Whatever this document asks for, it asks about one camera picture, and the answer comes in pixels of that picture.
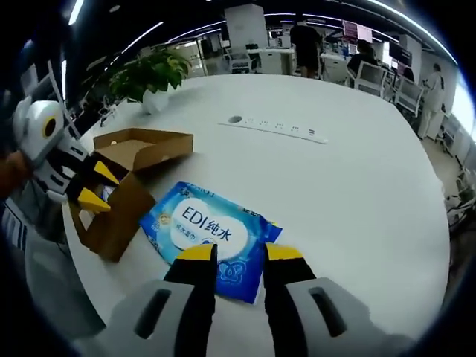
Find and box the brown cardboard shoe box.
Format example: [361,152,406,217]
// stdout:
[68,128,194,263]

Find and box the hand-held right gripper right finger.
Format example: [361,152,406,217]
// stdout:
[263,244,417,357]

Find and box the green plant in white pot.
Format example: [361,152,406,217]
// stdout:
[109,50,193,115]

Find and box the pink display screen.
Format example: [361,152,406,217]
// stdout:
[341,20,373,42]

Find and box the person's left hand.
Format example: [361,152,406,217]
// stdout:
[0,150,39,199]

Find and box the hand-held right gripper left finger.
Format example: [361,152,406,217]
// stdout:
[74,243,219,357]

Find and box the white table socket strip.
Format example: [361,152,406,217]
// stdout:
[217,115,329,145]

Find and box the dark computer monitor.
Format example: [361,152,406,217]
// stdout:
[388,42,412,60]

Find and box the blue wet wipes pack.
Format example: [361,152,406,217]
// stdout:
[139,181,283,306]

